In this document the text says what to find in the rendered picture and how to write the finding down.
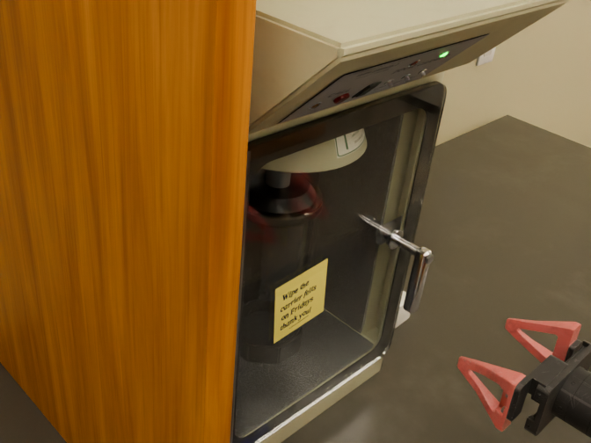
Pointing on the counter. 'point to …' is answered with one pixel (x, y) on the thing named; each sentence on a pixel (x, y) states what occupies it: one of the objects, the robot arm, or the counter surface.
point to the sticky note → (299, 300)
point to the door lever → (423, 256)
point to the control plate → (385, 72)
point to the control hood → (366, 41)
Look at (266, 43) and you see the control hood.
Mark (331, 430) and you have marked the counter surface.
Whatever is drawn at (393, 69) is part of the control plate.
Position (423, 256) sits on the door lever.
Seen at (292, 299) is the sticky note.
